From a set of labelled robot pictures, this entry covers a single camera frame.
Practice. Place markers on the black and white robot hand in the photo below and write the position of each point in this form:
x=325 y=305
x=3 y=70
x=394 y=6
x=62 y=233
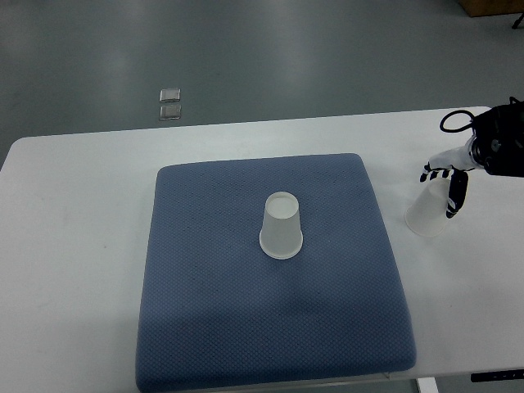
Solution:
x=453 y=165

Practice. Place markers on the white paper cup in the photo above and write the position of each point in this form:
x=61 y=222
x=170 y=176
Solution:
x=280 y=236
x=427 y=215

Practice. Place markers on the black tripod foot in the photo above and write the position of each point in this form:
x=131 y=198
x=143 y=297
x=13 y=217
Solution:
x=518 y=21

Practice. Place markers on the brown cardboard box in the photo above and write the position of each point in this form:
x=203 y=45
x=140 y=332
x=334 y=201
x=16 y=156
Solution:
x=479 y=8

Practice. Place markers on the white paper cup on mat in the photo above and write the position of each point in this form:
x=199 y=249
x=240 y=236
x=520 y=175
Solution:
x=280 y=236

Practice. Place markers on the black table control panel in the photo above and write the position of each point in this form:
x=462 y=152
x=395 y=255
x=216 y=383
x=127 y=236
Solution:
x=498 y=376

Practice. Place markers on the blue fabric cushion mat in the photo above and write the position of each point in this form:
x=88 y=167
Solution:
x=217 y=311

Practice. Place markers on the upper metal floor plate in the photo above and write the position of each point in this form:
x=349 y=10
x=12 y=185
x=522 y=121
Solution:
x=170 y=95

